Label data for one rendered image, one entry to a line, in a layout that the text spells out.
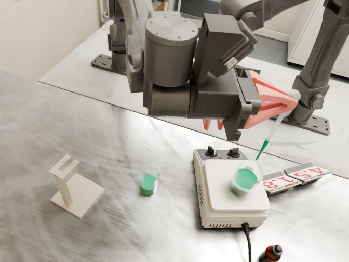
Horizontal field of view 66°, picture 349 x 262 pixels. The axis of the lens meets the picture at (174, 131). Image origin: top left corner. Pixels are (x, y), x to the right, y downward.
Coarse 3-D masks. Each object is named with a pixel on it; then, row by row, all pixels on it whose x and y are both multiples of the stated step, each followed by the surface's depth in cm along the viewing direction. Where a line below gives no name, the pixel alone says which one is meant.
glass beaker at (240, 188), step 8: (240, 160) 51; (248, 160) 51; (248, 168) 53; (256, 168) 52; (264, 168) 49; (232, 176) 52; (240, 176) 48; (264, 176) 49; (232, 184) 52; (240, 184) 49; (248, 184) 48; (256, 184) 47; (232, 192) 52; (240, 192) 51; (248, 192) 50
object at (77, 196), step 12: (60, 168) 49; (72, 168) 49; (60, 180) 49; (72, 180) 60; (84, 180) 61; (60, 192) 52; (72, 192) 58; (84, 192) 59; (96, 192) 59; (60, 204) 56; (72, 204) 56; (84, 204) 57
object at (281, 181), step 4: (284, 176) 68; (272, 180) 66; (276, 180) 66; (280, 180) 65; (284, 180) 65; (288, 180) 65; (292, 180) 64; (296, 180) 64; (264, 184) 65; (268, 184) 64; (272, 184) 64; (276, 184) 64; (280, 184) 63; (284, 184) 63; (268, 188) 62; (272, 188) 62
